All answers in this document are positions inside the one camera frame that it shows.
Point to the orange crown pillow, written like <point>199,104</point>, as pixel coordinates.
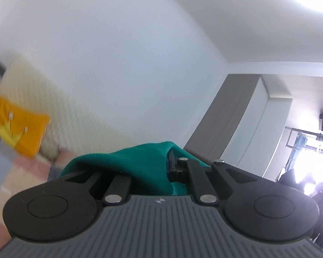
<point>18,129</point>

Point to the green hoodie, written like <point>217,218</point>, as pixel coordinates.
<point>140,166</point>

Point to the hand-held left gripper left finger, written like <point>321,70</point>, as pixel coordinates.
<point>118,188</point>

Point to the cream quilted headboard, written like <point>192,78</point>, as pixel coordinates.
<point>70,113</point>

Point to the checked patchwork blanket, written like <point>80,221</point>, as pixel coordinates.
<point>5,172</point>

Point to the grey and white wardrobe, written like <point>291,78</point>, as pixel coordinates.
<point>247,129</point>

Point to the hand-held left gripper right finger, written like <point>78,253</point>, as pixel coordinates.
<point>197,180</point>

